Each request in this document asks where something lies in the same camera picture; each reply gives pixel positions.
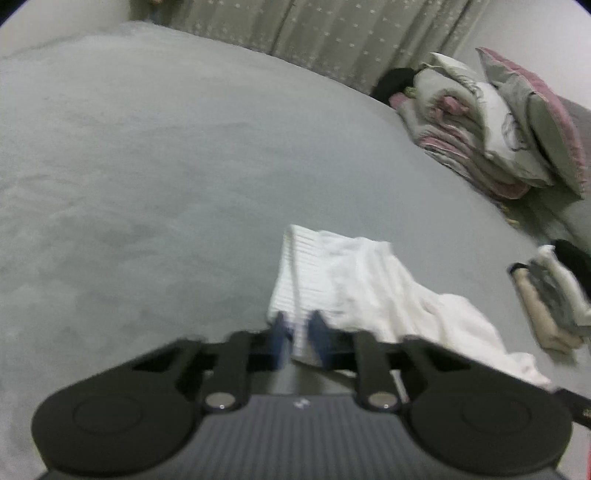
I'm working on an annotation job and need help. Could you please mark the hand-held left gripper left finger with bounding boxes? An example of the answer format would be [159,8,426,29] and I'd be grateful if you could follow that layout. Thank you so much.
[131,311,296,415]

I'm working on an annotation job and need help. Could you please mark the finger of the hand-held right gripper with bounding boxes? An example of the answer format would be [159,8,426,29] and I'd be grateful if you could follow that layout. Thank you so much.
[553,388,591,428]

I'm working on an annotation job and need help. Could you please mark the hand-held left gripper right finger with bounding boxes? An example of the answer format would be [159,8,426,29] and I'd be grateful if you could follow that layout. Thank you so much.
[307,310,472,415]

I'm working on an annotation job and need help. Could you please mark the white pants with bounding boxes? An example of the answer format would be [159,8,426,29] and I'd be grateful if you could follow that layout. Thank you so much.
[267,224,552,388]

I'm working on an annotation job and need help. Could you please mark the folded beige garment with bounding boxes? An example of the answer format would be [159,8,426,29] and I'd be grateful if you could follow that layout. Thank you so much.
[509,264,586,354]

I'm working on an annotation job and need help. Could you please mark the folded grey garment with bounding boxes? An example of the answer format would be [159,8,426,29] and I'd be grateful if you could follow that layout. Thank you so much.
[524,257,591,339]

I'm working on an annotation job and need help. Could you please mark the folded black garment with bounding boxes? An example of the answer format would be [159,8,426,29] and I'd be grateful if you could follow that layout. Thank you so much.
[553,239,591,282]

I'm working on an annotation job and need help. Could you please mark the black cloth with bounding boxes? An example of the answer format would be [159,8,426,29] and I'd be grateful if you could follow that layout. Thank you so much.
[372,68,419,103]

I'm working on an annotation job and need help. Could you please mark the folded floral bedding pile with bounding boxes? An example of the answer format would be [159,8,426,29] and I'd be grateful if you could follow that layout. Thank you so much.
[413,52,556,188]

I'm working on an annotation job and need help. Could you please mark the grey pillow with pink edge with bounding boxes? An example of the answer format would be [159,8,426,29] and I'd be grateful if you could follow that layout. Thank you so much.
[475,46,591,200]

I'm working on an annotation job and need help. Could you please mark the grey quilted headboard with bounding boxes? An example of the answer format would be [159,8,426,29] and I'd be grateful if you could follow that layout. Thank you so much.
[556,95,591,153]

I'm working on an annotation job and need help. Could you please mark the grey star-patterned curtain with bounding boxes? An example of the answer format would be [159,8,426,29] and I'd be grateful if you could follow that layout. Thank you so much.
[129,0,490,95]

